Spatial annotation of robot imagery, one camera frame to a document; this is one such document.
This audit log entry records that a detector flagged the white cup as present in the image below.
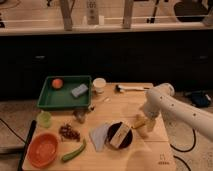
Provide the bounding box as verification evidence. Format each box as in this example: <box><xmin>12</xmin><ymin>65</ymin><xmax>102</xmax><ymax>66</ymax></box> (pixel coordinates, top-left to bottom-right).
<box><xmin>93</xmin><ymin>78</ymin><xmax>106</xmax><ymax>93</ymax></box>

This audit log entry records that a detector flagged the brown grape bunch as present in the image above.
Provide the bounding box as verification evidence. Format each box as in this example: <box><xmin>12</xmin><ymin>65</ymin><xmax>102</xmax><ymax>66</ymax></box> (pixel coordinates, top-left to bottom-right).
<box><xmin>59</xmin><ymin>124</ymin><xmax>80</xmax><ymax>142</ymax></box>

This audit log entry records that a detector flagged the grey blue cloth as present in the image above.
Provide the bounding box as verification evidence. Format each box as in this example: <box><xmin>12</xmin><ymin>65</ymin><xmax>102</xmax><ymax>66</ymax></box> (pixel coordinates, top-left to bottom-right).
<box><xmin>89</xmin><ymin>123</ymin><xmax>110</xmax><ymax>152</ymax></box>

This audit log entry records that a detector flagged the orange bowl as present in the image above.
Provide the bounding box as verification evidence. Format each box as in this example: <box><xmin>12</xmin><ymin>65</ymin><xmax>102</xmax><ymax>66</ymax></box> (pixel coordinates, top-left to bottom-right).
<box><xmin>27</xmin><ymin>133</ymin><xmax>58</xmax><ymax>168</ymax></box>

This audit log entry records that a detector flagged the wooden block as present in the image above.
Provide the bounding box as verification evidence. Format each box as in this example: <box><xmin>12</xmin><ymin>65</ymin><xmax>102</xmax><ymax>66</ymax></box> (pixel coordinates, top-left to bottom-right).
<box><xmin>109</xmin><ymin>122</ymin><xmax>132</xmax><ymax>149</ymax></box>

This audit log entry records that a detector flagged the grey blue sponge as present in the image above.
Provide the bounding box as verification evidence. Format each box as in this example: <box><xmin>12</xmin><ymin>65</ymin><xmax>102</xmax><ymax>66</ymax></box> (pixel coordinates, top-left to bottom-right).
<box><xmin>71</xmin><ymin>84</ymin><xmax>88</xmax><ymax>98</ymax></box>

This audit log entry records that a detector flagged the green plastic tray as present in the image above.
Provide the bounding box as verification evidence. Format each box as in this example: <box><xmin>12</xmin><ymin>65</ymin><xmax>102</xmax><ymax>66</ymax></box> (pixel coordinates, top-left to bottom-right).
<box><xmin>37</xmin><ymin>75</ymin><xmax>91</xmax><ymax>110</ymax></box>

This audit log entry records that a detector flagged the green cucumber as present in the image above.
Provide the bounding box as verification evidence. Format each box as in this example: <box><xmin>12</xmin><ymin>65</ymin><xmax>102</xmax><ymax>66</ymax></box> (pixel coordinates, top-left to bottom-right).
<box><xmin>61</xmin><ymin>140</ymin><xmax>86</xmax><ymax>162</ymax></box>

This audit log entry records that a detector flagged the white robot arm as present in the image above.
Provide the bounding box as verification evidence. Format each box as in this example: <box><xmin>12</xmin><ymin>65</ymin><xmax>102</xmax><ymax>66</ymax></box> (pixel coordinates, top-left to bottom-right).
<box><xmin>142</xmin><ymin>83</ymin><xmax>213</xmax><ymax>141</ymax></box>

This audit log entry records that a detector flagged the orange fruit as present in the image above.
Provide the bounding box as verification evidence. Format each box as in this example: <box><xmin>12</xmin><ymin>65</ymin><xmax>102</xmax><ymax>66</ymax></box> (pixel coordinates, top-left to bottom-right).
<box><xmin>52</xmin><ymin>78</ymin><xmax>63</xmax><ymax>89</ymax></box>

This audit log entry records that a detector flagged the yellow banana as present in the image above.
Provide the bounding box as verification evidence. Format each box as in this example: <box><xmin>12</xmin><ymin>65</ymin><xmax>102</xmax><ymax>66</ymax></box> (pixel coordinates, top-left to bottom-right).
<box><xmin>132</xmin><ymin>116</ymin><xmax>146</xmax><ymax>129</ymax></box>

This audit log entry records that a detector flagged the black cable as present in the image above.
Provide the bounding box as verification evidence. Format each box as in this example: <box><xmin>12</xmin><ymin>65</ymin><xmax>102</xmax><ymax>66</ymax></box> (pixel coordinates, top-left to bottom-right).
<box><xmin>169</xmin><ymin>128</ymin><xmax>198</xmax><ymax>154</ymax></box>

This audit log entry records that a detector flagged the light green plastic cup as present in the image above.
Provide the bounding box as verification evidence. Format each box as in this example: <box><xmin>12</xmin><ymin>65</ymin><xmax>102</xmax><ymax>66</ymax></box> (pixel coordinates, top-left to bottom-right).
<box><xmin>36</xmin><ymin>111</ymin><xmax>51</xmax><ymax>128</ymax></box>

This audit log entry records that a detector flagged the metal cup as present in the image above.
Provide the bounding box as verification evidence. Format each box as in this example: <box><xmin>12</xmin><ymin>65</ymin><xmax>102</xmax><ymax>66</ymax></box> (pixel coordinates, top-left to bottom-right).
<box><xmin>73</xmin><ymin>109</ymin><xmax>87</xmax><ymax>124</ymax></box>

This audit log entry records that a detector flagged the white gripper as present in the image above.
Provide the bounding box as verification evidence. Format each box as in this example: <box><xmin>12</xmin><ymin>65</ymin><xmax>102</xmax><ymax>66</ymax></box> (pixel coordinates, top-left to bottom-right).
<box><xmin>141</xmin><ymin>102</ymin><xmax>160</xmax><ymax>132</ymax></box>

